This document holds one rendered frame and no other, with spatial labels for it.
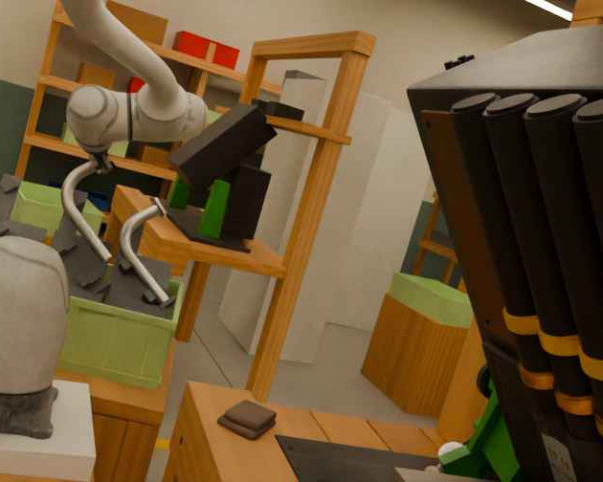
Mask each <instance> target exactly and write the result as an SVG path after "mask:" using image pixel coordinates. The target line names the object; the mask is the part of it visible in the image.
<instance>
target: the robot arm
mask: <svg viewBox="0 0 603 482"><path fill-rule="evenodd" d="M59 1H60V3H61V5H62V8H63V9H64V11H65V13H66V14H67V16H68V17H69V19H70V20H71V22H72V23H73V24H74V26H75V27H76V28H77V29H78V30H79V31H80V32H81V33H82V34H83V35H84V36H85V37H86V38H87V39H89V40H90V41H91V42H92V43H94V44H95V45H96V46H98V47H99V48H100V49H102V50H103V51H104V52H106V53H107V54H109V55H110V56H112V57H113V58H114V59H116V60H117V61H119V62H120V63H121V64H122V65H123V66H124V67H126V68H127V69H128V70H130V71H131V72H133V73H134V74H135V75H137V76H138V77H140V78H141V79H142V80H143V81H145V82H146V84H145V85H144V86H143V87H142V88H141V89H140V90H139V91H138V93H130V96H129V93H120V92H114V91H110V90H107V89H105V88H103V87H100V86H98V85H94V84H85V85H81V86H79V87H78V88H77V89H76V90H74V91H73V93H72V94H71V95H70V97H69V98H68V101H67V106H66V120H67V123H68V126H69V128H70V130H71V132H72V133H73V135H74V136H75V140H76V142H77V144H78V145H79V146H80V147H81V148H82V149H83V150H84V151H85V152H87V153H88V155H89V160H90V161H92V160H94V159H95V160H96V161H97V163H96V166H95V168H96V170H97V173H98V174H100V173H102V174H105V173H107V172H109V171H111V170H112V169H113V166H114V162H112V161H111V159H109V160H108V159H107V157H108V152H107V150H108V149H109V148H110V146H111V144H112V142H121V141H131V140H132V141H140V142H180V141H185V140H189V139H192V138H195V137H197V136H199V135H200V134H201V133H202V132H203V131H204V130H205V128H206V126H207V122H208V108H207V105H206V104H205V103H204V101H203V100H202V99H201V98H199V97H198V96H196V95H194V94H192V93H188V92H185V91H184V89H183V88H182V87H181V86H180V85H179V84H177V82H176V79H175V77H174V75H173V73H172V71H171V70H170V69H169V67H168V66H167V64H166V63H165V62H164V61H163V60H162V59H161V58H160V57H159V56H157V55H156V54H155V53H153V52H152V51H151V50H150V49H149V48H148V47H147V46H146V44H144V43H143V42H142V41H141V40H140V39H139V38H138V37H137V36H136V35H134V34H133V33H132V32H131V31H130V30H129V29H128V28H126V27H125V26H124V25H123V24H122V23H121V22H120V21H119V20H118V19H116V18H115V17H114V16H113V15H112V14H111V13H110V11H109V10H108V9H107V8H106V6H105V5H104V4H103V2H102V0H59ZM69 310H70V289H69V281H68V275H67V272H66V268H65V266H64V264H63V262H62V260H61V258H60V256H59V254H58V252H57V251H56V250H55V249H53V248H51V247H49V246H47V245H45V244H43V243H40V242H37V241H34V240H32V239H28V238H23V237H18V236H3V237H0V433H8V434H15V435H23V436H28V437H32V438H34V439H40V440H45V439H49V438H51V437H52V434H53V429H54V427H53V425H52V423H51V421H50V420H51V413H52V407H53V402H54V401H55V400H56V399H57V395H58V389H57V388H55V387H53V386H52V385H53V380H54V376H55V373H56V368H57V365H58V362H59V359H60V356H61V352H62V348H63V344H64V340H65V335H66V330H67V324H68V318H69Z"/></svg>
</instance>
